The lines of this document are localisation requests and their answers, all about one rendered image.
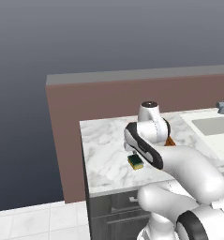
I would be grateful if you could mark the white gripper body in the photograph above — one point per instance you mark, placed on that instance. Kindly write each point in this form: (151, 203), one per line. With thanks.
(128, 147)

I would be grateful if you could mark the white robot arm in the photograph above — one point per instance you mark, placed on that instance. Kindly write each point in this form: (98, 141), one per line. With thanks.
(191, 175)

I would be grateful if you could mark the green and yellow sponge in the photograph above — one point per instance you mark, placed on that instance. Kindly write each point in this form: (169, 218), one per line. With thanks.
(136, 162)

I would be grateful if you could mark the dark grey drawer front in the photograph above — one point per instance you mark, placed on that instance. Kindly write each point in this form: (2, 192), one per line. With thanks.
(116, 201)

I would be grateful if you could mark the dark grey cupboard door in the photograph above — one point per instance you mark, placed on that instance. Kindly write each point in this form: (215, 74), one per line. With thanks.
(119, 228)

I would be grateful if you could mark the white sink basin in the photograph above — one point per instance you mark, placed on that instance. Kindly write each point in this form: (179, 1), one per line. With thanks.
(210, 128)

